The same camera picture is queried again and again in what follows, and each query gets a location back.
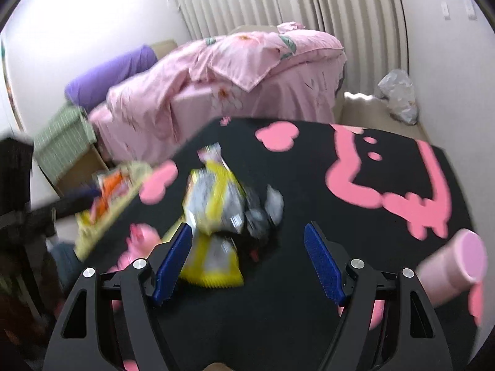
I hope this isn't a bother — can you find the green checked cloth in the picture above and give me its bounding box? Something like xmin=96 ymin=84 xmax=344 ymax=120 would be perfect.
xmin=33 ymin=105 xmax=97 ymax=186

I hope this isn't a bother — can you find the black silver wrapper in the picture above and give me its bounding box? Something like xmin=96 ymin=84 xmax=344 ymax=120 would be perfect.
xmin=242 ymin=185 xmax=285 ymax=240

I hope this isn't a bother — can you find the pink bed sheet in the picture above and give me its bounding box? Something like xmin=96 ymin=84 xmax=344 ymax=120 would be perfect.
xmin=89 ymin=50 xmax=347 ymax=163

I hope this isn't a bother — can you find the beige striped curtain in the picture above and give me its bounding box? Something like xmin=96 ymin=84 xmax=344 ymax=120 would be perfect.
xmin=170 ymin=0 xmax=411 ymax=97

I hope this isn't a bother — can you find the wooden nightstand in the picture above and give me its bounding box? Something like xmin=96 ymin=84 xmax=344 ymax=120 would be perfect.
xmin=56 ymin=143 xmax=111 ymax=198

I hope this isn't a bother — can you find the pink cup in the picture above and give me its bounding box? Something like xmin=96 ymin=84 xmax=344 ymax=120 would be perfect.
xmin=417 ymin=229 xmax=489 ymax=310

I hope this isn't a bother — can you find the pink floral duvet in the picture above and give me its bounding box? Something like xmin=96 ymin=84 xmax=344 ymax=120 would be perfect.
xmin=106 ymin=23 xmax=349 ymax=132

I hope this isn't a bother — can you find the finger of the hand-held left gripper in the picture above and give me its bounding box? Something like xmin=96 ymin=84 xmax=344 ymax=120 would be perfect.
xmin=29 ymin=185 xmax=102 ymax=223

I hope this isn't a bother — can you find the red orange snack wrapper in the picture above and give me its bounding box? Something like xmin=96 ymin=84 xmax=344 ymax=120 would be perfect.
xmin=98 ymin=172 xmax=130 ymax=217

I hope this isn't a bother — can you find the yellow silver snack packet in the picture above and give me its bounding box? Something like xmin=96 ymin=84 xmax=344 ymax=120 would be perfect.
xmin=182 ymin=144 xmax=248 ymax=236

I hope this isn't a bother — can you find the bed with beige headboard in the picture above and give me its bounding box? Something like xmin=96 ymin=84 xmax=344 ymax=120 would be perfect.
xmin=64 ymin=23 xmax=349 ymax=163

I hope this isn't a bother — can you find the black mat with pink print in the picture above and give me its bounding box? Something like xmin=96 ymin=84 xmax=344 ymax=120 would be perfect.
xmin=77 ymin=116 xmax=488 ymax=371

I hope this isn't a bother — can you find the white plastic bag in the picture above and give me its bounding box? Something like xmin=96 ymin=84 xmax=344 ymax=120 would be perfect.
xmin=374 ymin=69 xmax=420 ymax=125

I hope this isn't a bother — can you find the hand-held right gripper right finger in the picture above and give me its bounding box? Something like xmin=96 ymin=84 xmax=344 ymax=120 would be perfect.
xmin=303 ymin=222 xmax=453 ymax=371

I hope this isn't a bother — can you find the purple pillow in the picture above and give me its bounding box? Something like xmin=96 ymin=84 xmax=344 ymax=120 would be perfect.
xmin=64 ymin=44 xmax=159 ymax=113

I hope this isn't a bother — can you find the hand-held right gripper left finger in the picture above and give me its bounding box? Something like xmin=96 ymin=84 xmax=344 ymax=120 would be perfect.
xmin=46 ymin=222 xmax=194 ymax=371

